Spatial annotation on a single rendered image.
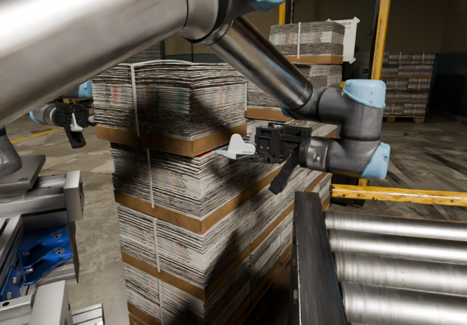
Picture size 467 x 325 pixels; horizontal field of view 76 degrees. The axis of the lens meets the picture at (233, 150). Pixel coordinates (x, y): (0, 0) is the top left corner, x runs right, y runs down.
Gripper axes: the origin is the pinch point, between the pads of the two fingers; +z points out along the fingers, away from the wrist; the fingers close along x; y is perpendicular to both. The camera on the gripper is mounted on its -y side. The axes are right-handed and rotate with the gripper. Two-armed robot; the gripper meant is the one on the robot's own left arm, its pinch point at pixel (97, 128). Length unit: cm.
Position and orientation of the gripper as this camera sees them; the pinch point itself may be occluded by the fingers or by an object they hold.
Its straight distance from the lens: 111.8
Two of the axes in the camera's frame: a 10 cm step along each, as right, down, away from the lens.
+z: 8.6, 1.4, -4.9
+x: 5.0, -2.3, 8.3
